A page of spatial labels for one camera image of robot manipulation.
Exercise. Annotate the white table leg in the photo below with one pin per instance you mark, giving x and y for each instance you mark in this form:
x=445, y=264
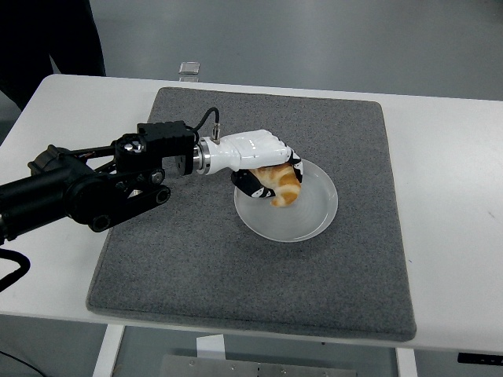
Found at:
x=406, y=363
x=106, y=353

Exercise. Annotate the grey metal plate with screws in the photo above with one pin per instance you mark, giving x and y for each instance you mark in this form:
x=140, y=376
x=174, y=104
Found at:
x=255, y=368

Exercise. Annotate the golden brown croissant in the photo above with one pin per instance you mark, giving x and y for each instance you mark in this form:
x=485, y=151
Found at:
x=285, y=186

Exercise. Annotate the black table control panel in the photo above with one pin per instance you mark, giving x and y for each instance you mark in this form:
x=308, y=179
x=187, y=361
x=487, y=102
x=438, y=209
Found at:
x=479, y=358

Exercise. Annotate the round pale grey plate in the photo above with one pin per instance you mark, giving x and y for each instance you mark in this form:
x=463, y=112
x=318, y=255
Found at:
x=310, y=212

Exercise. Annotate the grey felt mat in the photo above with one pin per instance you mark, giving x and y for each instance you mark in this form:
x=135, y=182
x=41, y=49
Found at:
x=243, y=282

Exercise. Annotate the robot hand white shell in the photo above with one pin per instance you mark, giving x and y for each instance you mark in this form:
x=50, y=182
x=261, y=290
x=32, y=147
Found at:
x=251, y=151

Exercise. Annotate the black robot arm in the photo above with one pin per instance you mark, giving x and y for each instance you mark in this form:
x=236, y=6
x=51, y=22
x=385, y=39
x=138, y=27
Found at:
x=98, y=184

